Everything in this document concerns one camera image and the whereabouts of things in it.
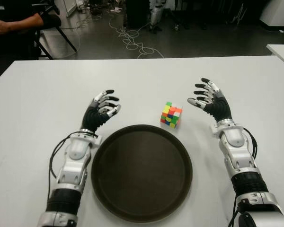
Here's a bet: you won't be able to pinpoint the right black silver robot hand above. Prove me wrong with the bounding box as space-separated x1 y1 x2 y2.
187 77 234 123

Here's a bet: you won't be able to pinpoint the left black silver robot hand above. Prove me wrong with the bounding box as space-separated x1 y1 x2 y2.
81 89 122 133

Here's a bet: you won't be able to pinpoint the multicoloured Rubik's cube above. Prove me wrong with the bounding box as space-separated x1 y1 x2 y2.
160 101 183 130

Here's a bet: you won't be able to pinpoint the dark brown round plate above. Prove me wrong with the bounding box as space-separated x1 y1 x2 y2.
91 124 194 217

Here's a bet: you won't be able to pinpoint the black chair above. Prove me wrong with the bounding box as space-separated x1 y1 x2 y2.
32 4 78 60

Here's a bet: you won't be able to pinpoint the white cabinet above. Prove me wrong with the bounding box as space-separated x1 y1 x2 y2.
260 0 284 26

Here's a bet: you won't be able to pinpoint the black cabinet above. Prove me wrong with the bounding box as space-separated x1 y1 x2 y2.
125 0 150 28

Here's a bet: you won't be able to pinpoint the white board panel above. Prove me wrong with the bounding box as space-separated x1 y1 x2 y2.
61 0 79 17

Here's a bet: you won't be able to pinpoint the silver humanoid robot legs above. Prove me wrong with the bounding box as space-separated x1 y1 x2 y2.
149 0 164 32

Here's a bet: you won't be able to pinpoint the seated person in black shirt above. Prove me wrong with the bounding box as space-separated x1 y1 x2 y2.
0 0 44 79

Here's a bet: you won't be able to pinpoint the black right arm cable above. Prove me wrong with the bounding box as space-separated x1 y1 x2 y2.
242 127 260 166

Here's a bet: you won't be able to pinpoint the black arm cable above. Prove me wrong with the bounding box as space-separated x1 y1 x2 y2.
47 132 98 204
242 127 260 166

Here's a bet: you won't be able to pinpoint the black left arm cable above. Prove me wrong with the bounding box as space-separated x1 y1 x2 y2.
47 132 98 204

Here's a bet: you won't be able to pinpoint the thin grey floor cable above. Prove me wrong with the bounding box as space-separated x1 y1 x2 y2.
61 17 102 52

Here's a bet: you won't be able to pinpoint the tangled white floor cable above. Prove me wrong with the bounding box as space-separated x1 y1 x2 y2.
108 14 165 59

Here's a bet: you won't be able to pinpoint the grey metal frame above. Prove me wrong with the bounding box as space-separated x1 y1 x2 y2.
229 0 249 24

